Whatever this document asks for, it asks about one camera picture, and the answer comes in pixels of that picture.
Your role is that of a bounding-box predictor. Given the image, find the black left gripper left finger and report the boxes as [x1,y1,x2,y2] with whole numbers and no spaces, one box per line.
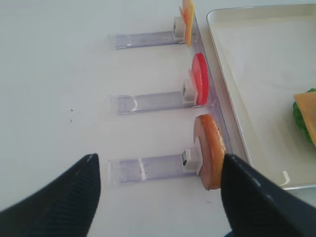
[0,154,101,237]

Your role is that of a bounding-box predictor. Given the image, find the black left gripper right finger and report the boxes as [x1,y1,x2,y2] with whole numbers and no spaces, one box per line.
[221,154,316,237]

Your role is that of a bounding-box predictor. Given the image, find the orange cheese slice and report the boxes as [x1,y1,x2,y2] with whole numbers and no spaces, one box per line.
[293,91,316,149]

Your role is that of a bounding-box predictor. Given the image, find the bread bun slice left rack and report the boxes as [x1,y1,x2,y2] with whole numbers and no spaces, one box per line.
[194,114,226,190]

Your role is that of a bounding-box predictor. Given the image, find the green lettuce leaf on stack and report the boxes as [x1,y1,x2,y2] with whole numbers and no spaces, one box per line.
[292,88,316,146]

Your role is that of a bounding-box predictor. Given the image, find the red tomato slice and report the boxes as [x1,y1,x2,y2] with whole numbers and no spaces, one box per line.
[191,52,209,106]

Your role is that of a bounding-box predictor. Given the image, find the yellow cheese slice in rack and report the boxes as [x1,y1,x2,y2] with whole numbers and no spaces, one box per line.
[180,0,195,47]

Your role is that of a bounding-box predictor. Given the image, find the cream rectangular tray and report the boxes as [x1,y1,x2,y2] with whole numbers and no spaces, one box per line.
[206,3,316,190]

